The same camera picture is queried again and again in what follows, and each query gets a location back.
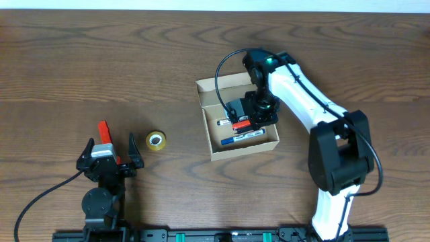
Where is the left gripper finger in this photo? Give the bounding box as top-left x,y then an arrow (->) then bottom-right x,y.
128,132 -> 144,169
79,138 -> 95,163

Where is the black whiteboard marker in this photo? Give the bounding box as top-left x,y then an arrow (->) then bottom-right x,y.
216,119 -> 232,126

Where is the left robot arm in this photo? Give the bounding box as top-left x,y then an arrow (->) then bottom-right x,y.
76,134 -> 144,231

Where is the open cardboard box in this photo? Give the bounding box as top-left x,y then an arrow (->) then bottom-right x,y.
196,73 -> 279,161

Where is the yellow tape roll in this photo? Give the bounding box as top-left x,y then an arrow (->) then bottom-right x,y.
146,131 -> 167,151

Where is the red black stapler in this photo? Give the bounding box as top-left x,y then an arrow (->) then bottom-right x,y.
232,120 -> 253,134

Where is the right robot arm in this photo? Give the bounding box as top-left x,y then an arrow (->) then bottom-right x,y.
235,48 -> 382,241

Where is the blue whiteboard marker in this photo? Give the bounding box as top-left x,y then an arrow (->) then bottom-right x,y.
221,128 -> 265,145

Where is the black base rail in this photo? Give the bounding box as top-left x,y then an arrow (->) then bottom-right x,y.
52,227 -> 389,242

